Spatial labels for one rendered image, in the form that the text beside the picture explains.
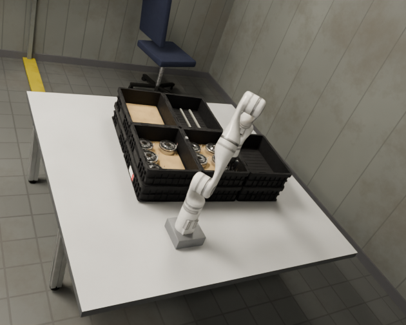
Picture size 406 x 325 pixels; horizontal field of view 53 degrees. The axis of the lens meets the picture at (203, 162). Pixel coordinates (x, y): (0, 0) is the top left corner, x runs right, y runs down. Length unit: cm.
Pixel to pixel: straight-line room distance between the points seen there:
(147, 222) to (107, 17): 313
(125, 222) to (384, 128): 230
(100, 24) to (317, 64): 235
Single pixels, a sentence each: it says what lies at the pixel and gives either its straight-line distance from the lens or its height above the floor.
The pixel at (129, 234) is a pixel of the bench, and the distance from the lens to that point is 196.
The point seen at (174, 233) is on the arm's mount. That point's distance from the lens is 196.
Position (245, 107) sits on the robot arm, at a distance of 180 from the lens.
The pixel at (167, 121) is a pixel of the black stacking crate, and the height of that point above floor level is 86.
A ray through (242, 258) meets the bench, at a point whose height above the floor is 70.
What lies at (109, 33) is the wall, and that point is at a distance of 485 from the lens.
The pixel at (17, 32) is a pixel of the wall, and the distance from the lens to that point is 470.
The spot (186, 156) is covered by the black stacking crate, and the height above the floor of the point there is 88.
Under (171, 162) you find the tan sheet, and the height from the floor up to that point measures 83.
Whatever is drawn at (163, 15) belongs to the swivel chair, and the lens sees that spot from 423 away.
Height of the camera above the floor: 212
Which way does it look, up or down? 33 degrees down
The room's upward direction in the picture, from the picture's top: 22 degrees clockwise
